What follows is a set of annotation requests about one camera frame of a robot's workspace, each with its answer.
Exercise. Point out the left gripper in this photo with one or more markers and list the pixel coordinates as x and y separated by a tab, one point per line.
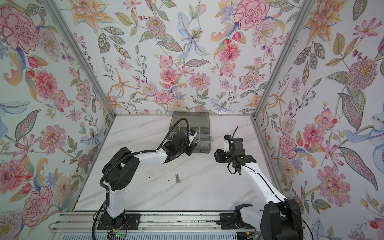
191	148

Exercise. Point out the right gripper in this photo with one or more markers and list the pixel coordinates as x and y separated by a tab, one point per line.
219	156

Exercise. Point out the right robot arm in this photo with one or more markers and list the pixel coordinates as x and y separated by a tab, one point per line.
274	216

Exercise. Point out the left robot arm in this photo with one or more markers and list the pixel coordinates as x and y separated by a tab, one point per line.
120	170

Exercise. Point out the grey plastic organizer box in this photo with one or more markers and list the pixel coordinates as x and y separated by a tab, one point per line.
198	124

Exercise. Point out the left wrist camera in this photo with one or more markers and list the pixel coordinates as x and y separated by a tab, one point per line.
191	135

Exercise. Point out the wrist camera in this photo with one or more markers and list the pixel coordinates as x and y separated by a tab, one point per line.
191	135
228	142

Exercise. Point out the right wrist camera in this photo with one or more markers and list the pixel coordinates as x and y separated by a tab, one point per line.
228	142

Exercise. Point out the aluminium mounting rail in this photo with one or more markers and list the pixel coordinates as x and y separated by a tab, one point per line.
145	221

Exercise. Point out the right aluminium corner post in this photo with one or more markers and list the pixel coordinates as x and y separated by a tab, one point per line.
281	60

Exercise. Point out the aluminium corner post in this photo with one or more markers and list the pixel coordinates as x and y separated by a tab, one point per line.
63	27
281	60

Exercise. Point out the left aluminium corner post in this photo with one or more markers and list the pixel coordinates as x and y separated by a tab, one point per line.
63	27

